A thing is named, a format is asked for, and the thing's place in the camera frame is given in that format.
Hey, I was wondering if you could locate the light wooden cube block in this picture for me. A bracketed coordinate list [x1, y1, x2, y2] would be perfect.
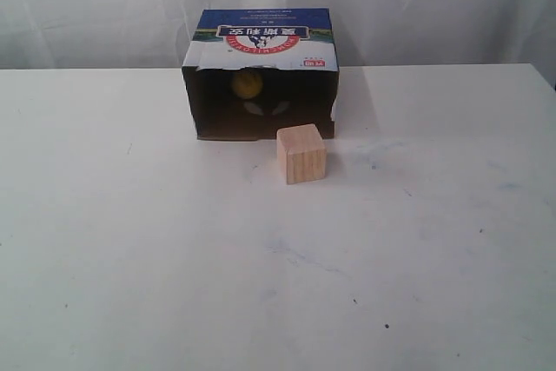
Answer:
[276, 123, 327, 185]

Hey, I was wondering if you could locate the blue white cardboard box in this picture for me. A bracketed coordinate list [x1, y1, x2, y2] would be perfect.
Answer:
[182, 8, 340, 142]

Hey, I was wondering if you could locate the yellow tennis ball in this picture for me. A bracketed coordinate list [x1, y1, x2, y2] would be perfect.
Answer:
[231, 69, 263, 100]

